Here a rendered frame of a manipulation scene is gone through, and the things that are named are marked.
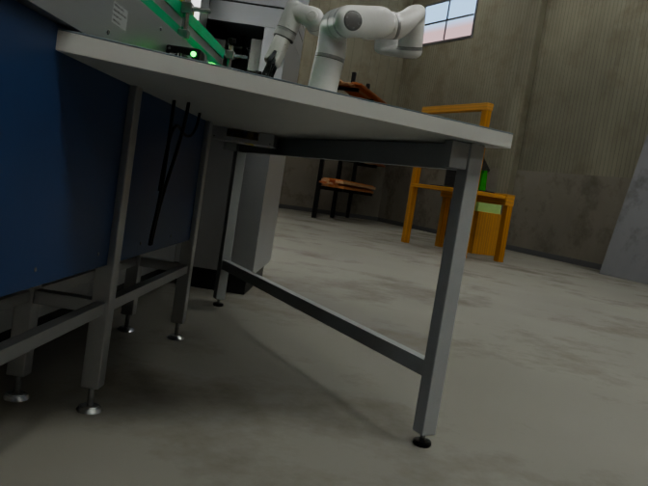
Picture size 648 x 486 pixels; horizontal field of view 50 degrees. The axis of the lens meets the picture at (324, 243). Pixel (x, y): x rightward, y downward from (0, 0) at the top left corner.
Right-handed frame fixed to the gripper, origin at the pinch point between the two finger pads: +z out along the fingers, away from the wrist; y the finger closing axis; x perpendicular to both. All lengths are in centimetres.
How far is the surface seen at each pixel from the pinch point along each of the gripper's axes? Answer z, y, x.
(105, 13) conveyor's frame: 12, 126, -6
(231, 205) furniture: 50, -36, 0
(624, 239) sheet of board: -54, -634, 369
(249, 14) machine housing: -30, -71, -33
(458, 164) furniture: 9, 90, 65
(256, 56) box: -15, -81, -25
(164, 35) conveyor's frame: 9, 90, -7
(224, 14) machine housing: -25, -71, -43
